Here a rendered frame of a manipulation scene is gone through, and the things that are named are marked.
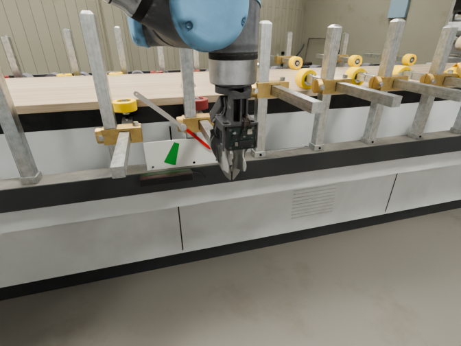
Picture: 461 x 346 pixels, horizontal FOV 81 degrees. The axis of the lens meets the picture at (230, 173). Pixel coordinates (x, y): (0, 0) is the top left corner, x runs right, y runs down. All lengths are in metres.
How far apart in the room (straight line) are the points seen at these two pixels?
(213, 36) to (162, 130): 0.86
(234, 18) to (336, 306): 1.32
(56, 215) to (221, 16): 0.93
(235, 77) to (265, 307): 1.11
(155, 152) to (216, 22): 0.67
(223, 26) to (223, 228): 1.22
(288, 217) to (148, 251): 0.76
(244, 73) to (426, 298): 1.43
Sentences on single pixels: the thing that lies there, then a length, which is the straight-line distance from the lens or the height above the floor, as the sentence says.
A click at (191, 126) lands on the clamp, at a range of 0.92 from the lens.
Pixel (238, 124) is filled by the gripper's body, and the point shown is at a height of 0.96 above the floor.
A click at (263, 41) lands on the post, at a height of 1.09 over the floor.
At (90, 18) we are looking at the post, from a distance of 0.89.
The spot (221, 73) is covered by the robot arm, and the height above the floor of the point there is 1.05.
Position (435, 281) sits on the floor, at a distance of 1.80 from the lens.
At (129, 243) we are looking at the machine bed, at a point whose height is 0.22.
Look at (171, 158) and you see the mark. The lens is 0.95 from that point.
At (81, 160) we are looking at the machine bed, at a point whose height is 0.67.
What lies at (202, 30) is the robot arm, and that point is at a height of 1.12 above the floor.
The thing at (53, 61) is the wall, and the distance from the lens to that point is 4.84.
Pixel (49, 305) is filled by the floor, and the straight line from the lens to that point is 1.62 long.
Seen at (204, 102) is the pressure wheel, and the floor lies 0.90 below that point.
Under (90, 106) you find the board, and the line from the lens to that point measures 1.11.
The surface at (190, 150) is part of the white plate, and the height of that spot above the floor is 0.76.
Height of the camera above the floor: 1.11
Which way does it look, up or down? 27 degrees down
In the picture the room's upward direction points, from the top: straight up
